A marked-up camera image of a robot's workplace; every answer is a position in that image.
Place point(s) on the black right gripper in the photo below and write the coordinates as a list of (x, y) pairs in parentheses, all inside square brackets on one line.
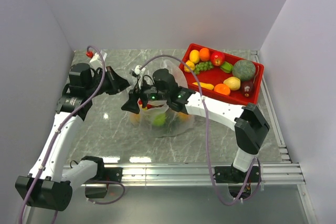
[(132, 105)]

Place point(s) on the green fake apple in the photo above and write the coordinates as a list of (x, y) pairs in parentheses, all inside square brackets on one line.
[(159, 120)]

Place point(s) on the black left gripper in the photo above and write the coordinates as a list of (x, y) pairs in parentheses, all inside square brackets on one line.
[(117, 83)]

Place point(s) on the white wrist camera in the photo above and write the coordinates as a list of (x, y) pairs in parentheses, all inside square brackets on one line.
[(95, 60), (138, 72)]

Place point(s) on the aluminium mounting rail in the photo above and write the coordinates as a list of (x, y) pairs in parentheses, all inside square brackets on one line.
[(183, 174)]

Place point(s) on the green fake cantaloupe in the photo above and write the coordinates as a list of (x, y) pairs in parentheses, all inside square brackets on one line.
[(244, 70)]

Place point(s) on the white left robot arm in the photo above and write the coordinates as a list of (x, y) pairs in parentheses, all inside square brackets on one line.
[(47, 185)]

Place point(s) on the green fake starfruit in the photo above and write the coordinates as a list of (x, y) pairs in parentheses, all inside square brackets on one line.
[(226, 67)]

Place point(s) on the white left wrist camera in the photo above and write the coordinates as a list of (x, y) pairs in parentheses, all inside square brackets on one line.
[(95, 60)]

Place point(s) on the pale yellow fake pear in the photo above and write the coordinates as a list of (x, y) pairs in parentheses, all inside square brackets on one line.
[(233, 83)]

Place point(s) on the orange fake pineapple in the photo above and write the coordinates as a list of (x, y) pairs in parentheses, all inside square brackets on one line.
[(183, 117)]

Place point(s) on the orange fake persimmon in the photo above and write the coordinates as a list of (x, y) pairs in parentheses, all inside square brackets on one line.
[(222, 89)]

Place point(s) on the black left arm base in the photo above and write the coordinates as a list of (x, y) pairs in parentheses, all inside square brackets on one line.
[(97, 188)]

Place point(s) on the orange fake orange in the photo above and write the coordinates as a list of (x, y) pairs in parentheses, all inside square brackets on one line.
[(204, 54)]

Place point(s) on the dark red fake plum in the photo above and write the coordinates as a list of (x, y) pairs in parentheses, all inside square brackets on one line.
[(247, 88)]

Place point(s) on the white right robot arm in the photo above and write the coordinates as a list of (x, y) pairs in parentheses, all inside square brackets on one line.
[(248, 122)]

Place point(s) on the bumpy yellow fake citron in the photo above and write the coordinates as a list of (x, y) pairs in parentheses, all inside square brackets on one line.
[(189, 66)]

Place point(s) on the clear plastic bag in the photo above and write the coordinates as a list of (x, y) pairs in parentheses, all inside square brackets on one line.
[(173, 126)]

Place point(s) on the green fake grape bunch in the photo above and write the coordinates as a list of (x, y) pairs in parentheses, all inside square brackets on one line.
[(203, 66)]

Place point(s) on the yellow fake lemon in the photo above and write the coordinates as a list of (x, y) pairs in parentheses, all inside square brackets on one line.
[(194, 56)]

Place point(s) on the yellow orange fake mango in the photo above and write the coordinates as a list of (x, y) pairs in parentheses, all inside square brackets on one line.
[(135, 118)]

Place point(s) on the red fake pomegranate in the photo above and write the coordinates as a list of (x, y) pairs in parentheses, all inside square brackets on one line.
[(217, 58)]

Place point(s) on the red plastic tray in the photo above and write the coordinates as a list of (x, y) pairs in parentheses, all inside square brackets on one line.
[(216, 76)]

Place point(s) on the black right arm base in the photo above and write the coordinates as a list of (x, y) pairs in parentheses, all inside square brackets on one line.
[(230, 175)]

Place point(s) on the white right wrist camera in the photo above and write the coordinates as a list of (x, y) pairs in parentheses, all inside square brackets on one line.
[(138, 72)]

